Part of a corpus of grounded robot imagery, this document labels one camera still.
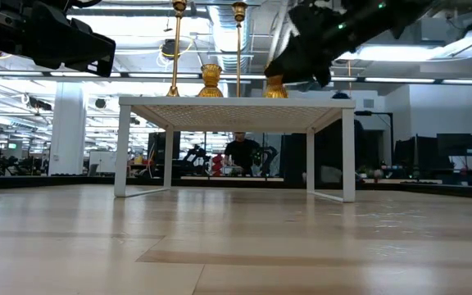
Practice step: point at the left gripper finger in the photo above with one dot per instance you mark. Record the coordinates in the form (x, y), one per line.
(76, 45)

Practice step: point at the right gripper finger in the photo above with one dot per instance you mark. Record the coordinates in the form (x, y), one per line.
(287, 65)
(322, 73)

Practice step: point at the amber ribbed glass candle holder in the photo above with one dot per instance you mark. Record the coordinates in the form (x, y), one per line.
(275, 90)
(210, 73)

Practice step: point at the tall brass candlestick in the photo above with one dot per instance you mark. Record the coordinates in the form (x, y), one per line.
(239, 49)
(176, 53)

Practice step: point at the black background robot arm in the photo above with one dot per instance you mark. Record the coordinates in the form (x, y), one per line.
(269, 157)
(195, 157)

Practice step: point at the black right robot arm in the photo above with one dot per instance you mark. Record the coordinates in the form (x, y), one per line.
(387, 14)

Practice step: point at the white metal shelf rack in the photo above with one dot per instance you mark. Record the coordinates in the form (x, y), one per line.
(240, 103)

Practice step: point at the white pillar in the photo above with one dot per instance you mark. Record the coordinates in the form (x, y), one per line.
(67, 131)

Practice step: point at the black cabinet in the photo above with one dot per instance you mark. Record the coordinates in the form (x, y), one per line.
(294, 157)

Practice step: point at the black round ceiling device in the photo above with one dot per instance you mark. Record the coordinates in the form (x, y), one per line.
(170, 49)

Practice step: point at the person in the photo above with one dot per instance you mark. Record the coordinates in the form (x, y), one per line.
(241, 153)

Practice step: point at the red background object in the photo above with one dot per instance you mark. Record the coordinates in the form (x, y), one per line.
(217, 164)

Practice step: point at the black computer monitor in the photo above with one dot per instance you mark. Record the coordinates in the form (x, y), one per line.
(457, 144)

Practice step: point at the round silver air duct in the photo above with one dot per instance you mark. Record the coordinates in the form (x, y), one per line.
(225, 37)

